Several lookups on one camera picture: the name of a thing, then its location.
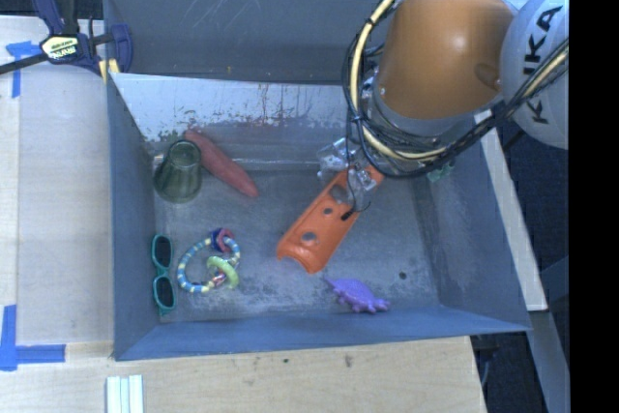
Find multicoloured ring rattle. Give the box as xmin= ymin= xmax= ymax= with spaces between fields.
xmin=175 ymin=227 xmax=242 ymax=296

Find grey metal bin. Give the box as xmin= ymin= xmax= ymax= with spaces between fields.
xmin=101 ymin=0 xmax=534 ymax=363

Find orange toy carrot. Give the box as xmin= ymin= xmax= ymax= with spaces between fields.
xmin=184 ymin=129 xmax=260 ymax=199

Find teal sunglasses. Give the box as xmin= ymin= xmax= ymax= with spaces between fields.
xmin=150 ymin=233 xmax=178 ymax=317

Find purple toy dinosaur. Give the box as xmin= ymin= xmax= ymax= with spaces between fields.
xmin=322 ymin=276 xmax=393 ymax=315

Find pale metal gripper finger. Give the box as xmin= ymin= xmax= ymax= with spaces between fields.
xmin=357 ymin=164 xmax=380 ymax=194
xmin=344 ymin=169 xmax=363 ymax=210

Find green translucent cup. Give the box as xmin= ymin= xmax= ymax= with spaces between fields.
xmin=153 ymin=139 xmax=204 ymax=205

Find orange curved plastic shell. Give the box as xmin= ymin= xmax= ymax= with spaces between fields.
xmin=276 ymin=163 xmax=386 ymax=276

